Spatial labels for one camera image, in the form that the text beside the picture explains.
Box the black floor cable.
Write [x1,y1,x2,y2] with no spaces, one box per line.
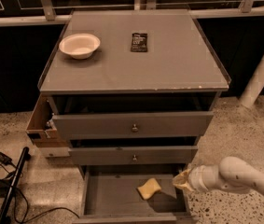
[0,145,80,224]

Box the grey middle drawer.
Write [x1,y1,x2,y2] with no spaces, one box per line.
[69,146,198,165]

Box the grey drawer cabinet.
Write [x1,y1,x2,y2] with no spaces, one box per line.
[37,8,232,175]

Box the grey drawer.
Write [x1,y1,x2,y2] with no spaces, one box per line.
[53,111,213,140]
[69,146,198,165]
[73,164,198,224]

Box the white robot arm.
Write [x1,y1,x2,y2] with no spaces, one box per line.
[173,55,264,196]

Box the black pole on floor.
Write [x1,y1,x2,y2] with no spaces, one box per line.
[0,147,30,224]

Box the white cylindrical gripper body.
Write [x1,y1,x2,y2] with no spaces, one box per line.
[188,165,220,192]

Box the grey top drawer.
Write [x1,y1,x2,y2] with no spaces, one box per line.
[53,111,213,140]

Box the black snack packet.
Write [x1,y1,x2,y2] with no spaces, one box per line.
[131,33,147,52]

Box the grey bottom drawer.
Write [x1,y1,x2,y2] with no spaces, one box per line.
[73,164,198,224]

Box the yellow sponge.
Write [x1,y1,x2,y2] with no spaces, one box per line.
[137,178,161,200]

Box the wooden box on cabinet side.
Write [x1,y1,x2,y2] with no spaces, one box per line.
[26,95,69,158]

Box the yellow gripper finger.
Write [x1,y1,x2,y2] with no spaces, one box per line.
[173,179,194,192]
[179,163,192,176]

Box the middle drawer metal knob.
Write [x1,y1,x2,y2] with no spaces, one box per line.
[132,155,138,161]

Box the white paper bowl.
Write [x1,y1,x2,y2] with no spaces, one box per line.
[59,34,101,60]

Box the black power adapter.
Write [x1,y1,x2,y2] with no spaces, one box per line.
[0,152,12,165]

